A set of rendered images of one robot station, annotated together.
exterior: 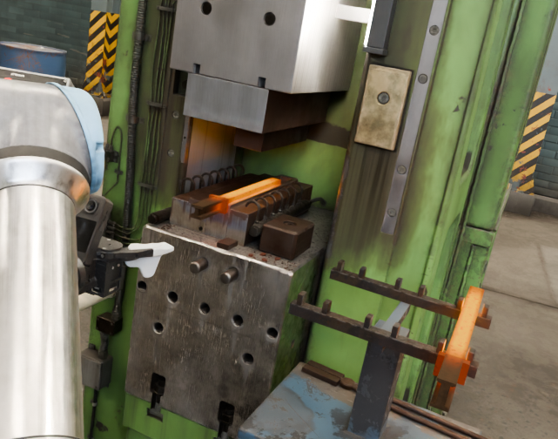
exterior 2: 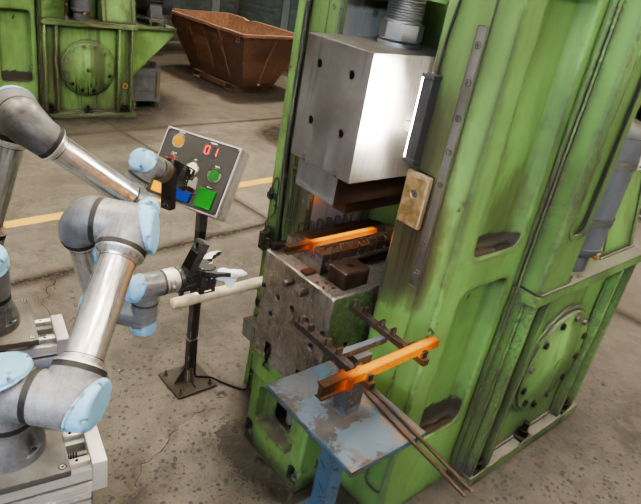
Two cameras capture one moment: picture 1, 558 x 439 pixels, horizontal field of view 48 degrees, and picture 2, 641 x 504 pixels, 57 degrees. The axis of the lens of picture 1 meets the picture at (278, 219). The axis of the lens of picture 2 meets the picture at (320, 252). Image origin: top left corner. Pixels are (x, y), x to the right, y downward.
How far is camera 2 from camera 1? 0.89 m
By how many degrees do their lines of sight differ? 25
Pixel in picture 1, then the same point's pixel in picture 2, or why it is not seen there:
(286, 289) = (330, 309)
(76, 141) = (137, 234)
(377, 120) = (409, 208)
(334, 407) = not seen: hidden behind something
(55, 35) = not seen: hidden behind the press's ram
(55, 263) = (110, 288)
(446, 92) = (453, 197)
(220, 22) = (316, 130)
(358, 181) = (399, 246)
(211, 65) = (310, 156)
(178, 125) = not seen: hidden behind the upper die
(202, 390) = (288, 359)
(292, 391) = (316, 373)
